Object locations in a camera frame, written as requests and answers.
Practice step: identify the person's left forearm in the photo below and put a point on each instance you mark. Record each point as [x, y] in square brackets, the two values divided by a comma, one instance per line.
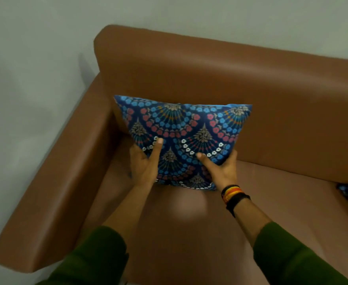
[102, 234]

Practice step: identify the orange and black thread wristbands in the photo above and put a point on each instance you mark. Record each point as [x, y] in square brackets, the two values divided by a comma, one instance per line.
[233, 197]

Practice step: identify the person's right hand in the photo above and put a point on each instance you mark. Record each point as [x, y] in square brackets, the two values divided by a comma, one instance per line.
[221, 172]

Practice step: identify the brown leather sofa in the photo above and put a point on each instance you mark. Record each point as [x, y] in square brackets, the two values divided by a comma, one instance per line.
[251, 130]

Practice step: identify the person's right thumb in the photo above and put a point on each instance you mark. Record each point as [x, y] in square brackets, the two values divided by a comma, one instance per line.
[206, 161]

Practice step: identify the person's left thumb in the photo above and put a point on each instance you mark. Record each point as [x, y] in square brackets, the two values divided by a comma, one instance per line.
[156, 154]

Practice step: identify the person's left hand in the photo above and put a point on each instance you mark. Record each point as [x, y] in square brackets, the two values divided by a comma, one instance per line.
[141, 169]

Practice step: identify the person's right forearm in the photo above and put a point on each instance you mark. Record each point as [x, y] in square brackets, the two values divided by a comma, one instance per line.
[274, 243]

